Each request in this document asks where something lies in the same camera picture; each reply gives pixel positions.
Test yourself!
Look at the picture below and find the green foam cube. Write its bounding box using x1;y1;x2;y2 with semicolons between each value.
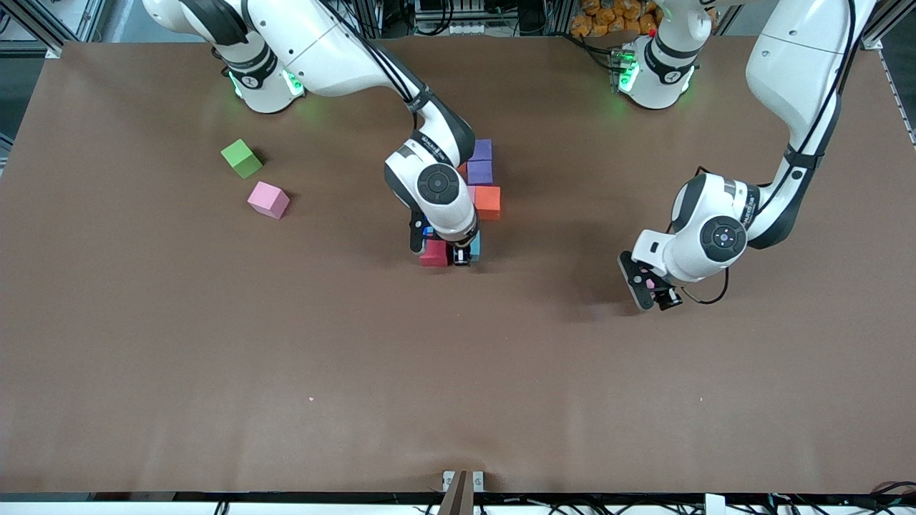
220;138;264;180

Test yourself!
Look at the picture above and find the bag of orange items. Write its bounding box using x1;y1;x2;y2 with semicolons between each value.
569;0;663;36

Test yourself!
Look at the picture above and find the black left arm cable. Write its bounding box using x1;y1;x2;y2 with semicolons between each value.
680;0;859;306

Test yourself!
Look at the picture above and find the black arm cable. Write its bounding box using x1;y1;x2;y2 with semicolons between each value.
322;0;432;102
680;0;859;306

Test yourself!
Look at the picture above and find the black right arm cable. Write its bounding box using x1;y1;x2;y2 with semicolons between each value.
322;0;432;102

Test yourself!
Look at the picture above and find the silver metal bracket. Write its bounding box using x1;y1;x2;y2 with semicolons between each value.
442;470;484;493

